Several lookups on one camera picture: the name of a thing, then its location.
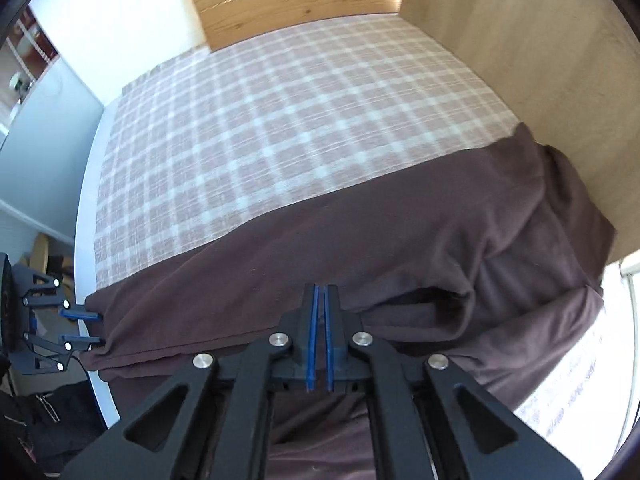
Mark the pink plaid blanket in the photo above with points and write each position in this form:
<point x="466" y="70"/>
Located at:
<point x="275" y="135"/>

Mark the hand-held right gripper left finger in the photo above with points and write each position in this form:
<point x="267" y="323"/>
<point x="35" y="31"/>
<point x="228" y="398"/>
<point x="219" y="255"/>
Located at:
<point x="311" y="342"/>

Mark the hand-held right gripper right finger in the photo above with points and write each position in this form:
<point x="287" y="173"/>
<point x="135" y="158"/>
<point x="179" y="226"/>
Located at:
<point x="330" y="342"/>

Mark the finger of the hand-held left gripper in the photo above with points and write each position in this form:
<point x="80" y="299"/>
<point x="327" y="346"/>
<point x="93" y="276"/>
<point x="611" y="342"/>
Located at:
<point x="82" y="342"/>
<point x="80" y="314"/>

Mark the brown fleece garment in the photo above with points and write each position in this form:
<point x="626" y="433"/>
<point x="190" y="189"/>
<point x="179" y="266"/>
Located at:
<point x="400" y="260"/>

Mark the person's black jacket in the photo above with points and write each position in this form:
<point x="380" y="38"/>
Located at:
<point x="50" y="425"/>

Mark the pine plank board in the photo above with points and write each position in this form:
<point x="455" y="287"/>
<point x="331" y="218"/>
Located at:
<point x="300" y="0"/>

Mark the oak veneer board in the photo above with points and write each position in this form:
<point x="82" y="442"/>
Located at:
<point x="540" y="85"/>

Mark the wooden stool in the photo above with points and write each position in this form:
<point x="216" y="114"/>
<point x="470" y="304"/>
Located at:
<point x="41" y="255"/>

